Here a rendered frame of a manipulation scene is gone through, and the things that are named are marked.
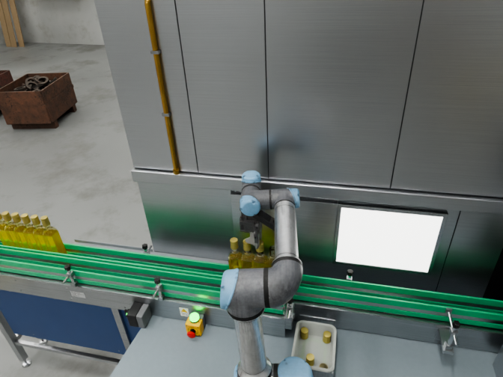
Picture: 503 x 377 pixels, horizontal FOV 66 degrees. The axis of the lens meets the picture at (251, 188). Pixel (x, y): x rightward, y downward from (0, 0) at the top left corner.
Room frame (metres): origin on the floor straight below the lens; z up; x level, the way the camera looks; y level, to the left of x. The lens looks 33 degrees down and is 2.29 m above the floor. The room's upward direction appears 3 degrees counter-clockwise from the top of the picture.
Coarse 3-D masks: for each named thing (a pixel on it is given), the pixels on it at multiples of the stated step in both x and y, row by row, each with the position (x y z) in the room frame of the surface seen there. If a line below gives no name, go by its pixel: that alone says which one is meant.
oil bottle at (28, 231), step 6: (24, 216) 1.58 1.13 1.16; (24, 222) 1.58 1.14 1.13; (30, 222) 1.59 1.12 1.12; (24, 228) 1.58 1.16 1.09; (30, 228) 1.58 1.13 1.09; (24, 234) 1.57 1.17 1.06; (30, 234) 1.56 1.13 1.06; (30, 240) 1.57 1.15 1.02; (30, 246) 1.57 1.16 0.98; (36, 246) 1.56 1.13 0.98
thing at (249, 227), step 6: (240, 210) 1.29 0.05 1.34; (240, 216) 1.31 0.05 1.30; (246, 216) 1.29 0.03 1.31; (240, 222) 1.28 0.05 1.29; (246, 222) 1.27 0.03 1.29; (252, 222) 1.27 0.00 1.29; (258, 222) 1.28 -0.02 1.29; (240, 228) 1.28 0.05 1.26; (246, 228) 1.28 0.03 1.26; (252, 228) 1.27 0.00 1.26; (258, 228) 1.26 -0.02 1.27
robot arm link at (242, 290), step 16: (224, 272) 0.84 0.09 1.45; (240, 272) 0.82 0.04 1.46; (256, 272) 0.81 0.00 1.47; (224, 288) 0.78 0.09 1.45; (240, 288) 0.77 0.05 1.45; (256, 288) 0.77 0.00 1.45; (224, 304) 0.76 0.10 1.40; (240, 304) 0.75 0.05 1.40; (256, 304) 0.75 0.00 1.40; (240, 320) 0.75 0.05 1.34; (256, 320) 0.77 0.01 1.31; (240, 336) 0.76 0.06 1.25; (256, 336) 0.76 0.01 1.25; (240, 352) 0.76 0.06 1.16; (256, 352) 0.75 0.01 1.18; (240, 368) 0.77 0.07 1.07; (256, 368) 0.74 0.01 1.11; (272, 368) 0.78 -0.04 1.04
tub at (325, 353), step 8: (304, 320) 1.13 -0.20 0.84; (296, 328) 1.09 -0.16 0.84; (312, 328) 1.11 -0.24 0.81; (320, 328) 1.10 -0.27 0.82; (328, 328) 1.09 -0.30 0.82; (296, 336) 1.05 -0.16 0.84; (312, 336) 1.10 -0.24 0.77; (320, 336) 1.09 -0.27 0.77; (296, 344) 1.02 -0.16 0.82; (304, 344) 1.06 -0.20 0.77; (312, 344) 1.05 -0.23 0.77; (320, 344) 1.05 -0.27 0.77; (328, 344) 1.05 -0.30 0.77; (296, 352) 1.01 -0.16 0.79; (304, 352) 1.02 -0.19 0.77; (312, 352) 1.02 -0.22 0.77; (320, 352) 1.01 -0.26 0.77; (328, 352) 1.01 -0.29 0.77; (320, 360) 0.98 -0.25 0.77; (328, 360) 0.98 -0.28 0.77; (312, 368) 0.90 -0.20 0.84; (320, 368) 0.90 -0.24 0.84; (328, 368) 0.94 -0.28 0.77
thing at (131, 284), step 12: (0, 264) 1.49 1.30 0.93; (12, 264) 1.47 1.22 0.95; (24, 264) 1.45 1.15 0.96; (36, 264) 1.45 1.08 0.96; (48, 276) 1.43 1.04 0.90; (60, 276) 1.41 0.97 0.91; (84, 276) 1.37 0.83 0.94; (96, 276) 1.35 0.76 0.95; (108, 276) 1.34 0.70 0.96; (120, 288) 1.33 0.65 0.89; (132, 288) 1.31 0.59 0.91; (144, 288) 1.30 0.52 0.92; (168, 288) 1.26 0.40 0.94; (180, 288) 1.25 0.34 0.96; (192, 288) 1.23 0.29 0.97; (192, 300) 1.23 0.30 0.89; (204, 300) 1.22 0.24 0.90; (216, 300) 1.21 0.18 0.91; (276, 312) 1.14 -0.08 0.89
